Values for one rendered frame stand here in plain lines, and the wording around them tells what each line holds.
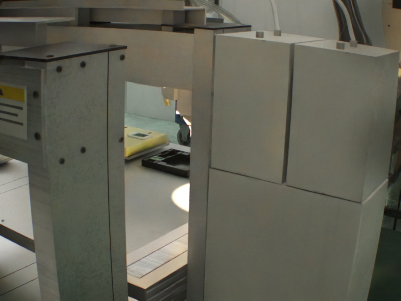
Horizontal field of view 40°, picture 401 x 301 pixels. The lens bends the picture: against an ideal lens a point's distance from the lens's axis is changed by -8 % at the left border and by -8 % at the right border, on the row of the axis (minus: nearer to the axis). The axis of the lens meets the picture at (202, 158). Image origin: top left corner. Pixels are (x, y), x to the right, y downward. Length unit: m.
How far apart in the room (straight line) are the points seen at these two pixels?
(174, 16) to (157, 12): 0.07
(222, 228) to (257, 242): 0.05
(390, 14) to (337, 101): 1.03
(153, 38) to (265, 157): 0.26
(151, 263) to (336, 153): 0.38
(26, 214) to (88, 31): 0.38
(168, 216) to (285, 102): 0.47
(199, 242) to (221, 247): 0.11
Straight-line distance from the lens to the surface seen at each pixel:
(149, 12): 0.94
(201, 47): 0.84
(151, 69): 0.89
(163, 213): 1.13
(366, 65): 0.67
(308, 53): 0.69
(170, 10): 0.87
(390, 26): 1.70
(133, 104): 5.58
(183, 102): 1.15
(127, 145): 1.42
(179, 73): 0.86
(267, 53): 0.71
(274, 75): 0.71
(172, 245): 1.00
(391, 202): 1.83
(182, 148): 1.53
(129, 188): 1.25
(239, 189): 0.77
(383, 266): 1.22
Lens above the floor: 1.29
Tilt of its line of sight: 17 degrees down
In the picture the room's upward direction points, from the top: 2 degrees clockwise
